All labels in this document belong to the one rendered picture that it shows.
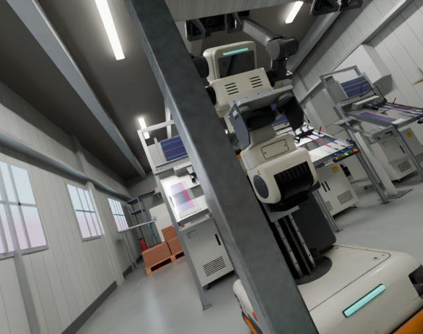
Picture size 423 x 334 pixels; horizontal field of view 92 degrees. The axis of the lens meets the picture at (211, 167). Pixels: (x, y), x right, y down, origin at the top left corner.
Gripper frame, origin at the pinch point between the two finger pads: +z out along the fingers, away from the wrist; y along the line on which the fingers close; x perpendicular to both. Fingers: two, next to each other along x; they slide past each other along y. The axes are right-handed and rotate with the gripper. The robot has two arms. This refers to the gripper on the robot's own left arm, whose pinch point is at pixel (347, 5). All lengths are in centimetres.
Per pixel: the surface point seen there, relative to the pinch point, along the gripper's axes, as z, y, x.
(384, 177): 10, 173, 178
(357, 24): -290, 444, 140
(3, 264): -72, -222, 184
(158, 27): 32, -65, -12
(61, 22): -300, -111, 70
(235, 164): 44, -64, -6
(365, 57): -220, 418, 178
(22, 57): -315, -178, 105
